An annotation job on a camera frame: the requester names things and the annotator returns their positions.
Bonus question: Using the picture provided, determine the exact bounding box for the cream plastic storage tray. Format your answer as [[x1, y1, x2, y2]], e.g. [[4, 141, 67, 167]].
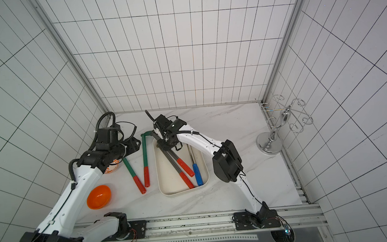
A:
[[153, 139, 209, 197]]

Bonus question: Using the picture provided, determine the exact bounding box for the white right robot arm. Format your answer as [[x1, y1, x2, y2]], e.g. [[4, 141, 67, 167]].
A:
[[145, 110, 271, 229]]

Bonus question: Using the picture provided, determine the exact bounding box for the chrome cup holder stand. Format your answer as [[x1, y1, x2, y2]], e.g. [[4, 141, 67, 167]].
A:
[[256, 94, 314, 155]]

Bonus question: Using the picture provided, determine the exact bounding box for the grey speckled hoe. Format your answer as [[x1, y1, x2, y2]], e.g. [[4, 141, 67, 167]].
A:
[[162, 150, 195, 189], [151, 131, 195, 177]]

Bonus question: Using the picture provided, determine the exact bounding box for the orange patterned white bowl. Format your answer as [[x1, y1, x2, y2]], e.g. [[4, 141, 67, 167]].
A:
[[104, 159, 120, 174]]

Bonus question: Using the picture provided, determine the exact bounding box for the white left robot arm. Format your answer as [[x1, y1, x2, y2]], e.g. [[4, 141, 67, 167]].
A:
[[19, 112, 141, 242]]

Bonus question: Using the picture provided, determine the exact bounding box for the orange plastic cup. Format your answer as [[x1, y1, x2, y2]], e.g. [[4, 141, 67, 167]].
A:
[[86, 185, 112, 210]]

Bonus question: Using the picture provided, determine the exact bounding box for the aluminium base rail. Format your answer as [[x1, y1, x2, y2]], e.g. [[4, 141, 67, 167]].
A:
[[53, 202, 327, 242]]

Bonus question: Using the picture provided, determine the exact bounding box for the green hoe red handle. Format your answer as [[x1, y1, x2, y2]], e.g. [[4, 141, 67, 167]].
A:
[[122, 158, 147, 194], [141, 131, 152, 187]]

